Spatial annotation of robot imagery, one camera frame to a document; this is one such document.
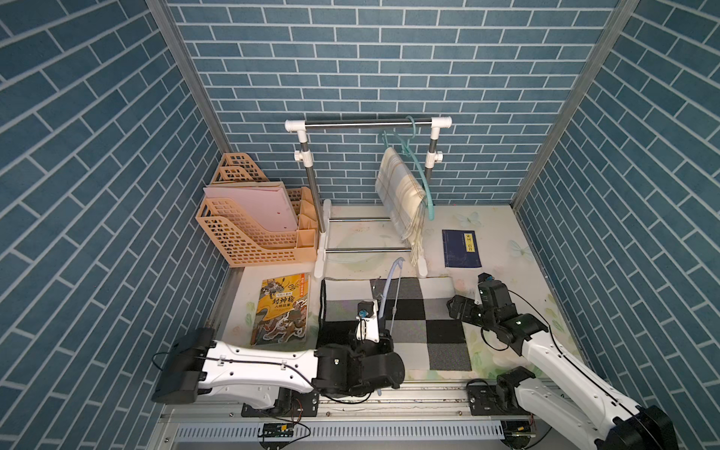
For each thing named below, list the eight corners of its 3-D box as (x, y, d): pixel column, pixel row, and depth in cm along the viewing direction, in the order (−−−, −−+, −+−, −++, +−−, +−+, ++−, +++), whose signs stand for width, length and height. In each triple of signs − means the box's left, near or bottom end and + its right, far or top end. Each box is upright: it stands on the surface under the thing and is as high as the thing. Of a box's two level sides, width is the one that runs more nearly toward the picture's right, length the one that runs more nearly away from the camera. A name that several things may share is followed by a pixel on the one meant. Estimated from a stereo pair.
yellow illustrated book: (252, 346, 84) (250, 344, 83) (263, 280, 99) (261, 277, 97) (306, 341, 86) (305, 338, 84) (310, 276, 100) (309, 273, 99)
